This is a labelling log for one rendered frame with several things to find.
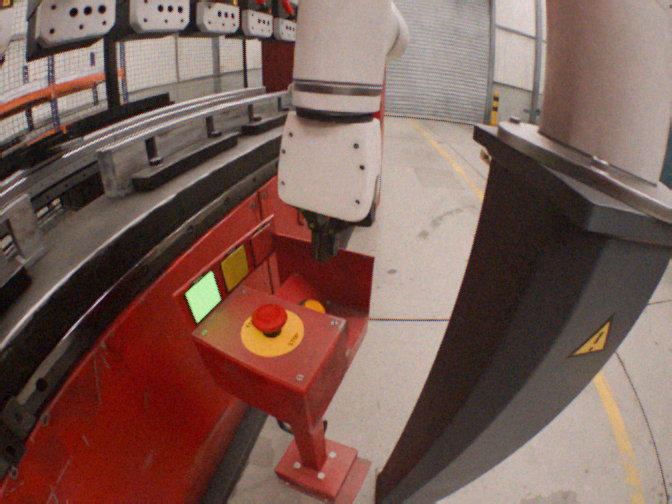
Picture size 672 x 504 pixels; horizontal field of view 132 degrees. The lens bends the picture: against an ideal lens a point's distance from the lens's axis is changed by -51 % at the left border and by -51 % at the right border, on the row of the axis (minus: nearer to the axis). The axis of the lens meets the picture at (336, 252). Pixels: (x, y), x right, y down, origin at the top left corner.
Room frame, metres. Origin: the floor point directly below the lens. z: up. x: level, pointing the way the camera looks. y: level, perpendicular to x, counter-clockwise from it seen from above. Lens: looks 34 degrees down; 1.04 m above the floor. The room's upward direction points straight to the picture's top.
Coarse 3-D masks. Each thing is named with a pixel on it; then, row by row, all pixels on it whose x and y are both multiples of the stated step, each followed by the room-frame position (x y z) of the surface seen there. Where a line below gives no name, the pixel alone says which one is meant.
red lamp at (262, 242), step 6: (264, 228) 0.36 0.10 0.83; (270, 228) 0.38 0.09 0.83; (258, 234) 0.35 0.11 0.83; (264, 234) 0.36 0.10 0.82; (270, 234) 0.37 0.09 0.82; (252, 240) 0.34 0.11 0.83; (258, 240) 0.35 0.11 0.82; (264, 240) 0.36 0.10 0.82; (270, 240) 0.37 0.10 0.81; (252, 246) 0.34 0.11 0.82; (258, 246) 0.35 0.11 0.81; (264, 246) 0.36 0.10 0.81; (270, 246) 0.37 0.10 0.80; (258, 252) 0.34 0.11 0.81; (264, 252) 0.36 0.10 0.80; (270, 252) 0.37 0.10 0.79; (258, 258) 0.34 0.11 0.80
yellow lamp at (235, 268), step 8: (240, 248) 0.31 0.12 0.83; (232, 256) 0.30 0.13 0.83; (240, 256) 0.31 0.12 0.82; (224, 264) 0.28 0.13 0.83; (232, 264) 0.30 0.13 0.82; (240, 264) 0.31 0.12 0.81; (224, 272) 0.28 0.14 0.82; (232, 272) 0.29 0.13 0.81; (240, 272) 0.31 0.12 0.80; (248, 272) 0.32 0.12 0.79; (232, 280) 0.29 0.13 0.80; (240, 280) 0.30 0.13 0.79; (232, 288) 0.29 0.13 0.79
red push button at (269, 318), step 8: (264, 304) 0.24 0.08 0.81; (272, 304) 0.24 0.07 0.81; (256, 312) 0.22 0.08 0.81; (264, 312) 0.22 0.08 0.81; (272, 312) 0.22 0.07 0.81; (280, 312) 0.23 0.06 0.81; (256, 320) 0.21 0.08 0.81; (264, 320) 0.21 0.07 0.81; (272, 320) 0.21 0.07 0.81; (280, 320) 0.22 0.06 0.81; (256, 328) 0.21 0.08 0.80; (264, 328) 0.21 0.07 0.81; (272, 328) 0.21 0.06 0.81; (280, 328) 0.21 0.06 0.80; (272, 336) 0.21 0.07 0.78
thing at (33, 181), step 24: (216, 96) 1.14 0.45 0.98; (240, 96) 1.30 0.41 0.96; (144, 120) 0.78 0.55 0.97; (168, 120) 0.87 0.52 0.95; (96, 144) 0.60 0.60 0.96; (48, 168) 0.45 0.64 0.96; (72, 168) 0.52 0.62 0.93; (96, 168) 0.59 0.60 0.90; (0, 192) 0.31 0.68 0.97; (24, 192) 0.37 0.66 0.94; (48, 192) 0.43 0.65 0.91; (0, 240) 0.27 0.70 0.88
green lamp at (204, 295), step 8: (208, 280) 0.26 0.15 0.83; (192, 288) 0.23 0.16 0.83; (200, 288) 0.24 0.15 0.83; (208, 288) 0.25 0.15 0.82; (216, 288) 0.26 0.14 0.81; (192, 296) 0.23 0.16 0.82; (200, 296) 0.24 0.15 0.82; (208, 296) 0.25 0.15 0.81; (216, 296) 0.26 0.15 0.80; (192, 304) 0.23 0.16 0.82; (200, 304) 0.24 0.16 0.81; (208, 304) 0.25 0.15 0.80; (200, 312) 0.23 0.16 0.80
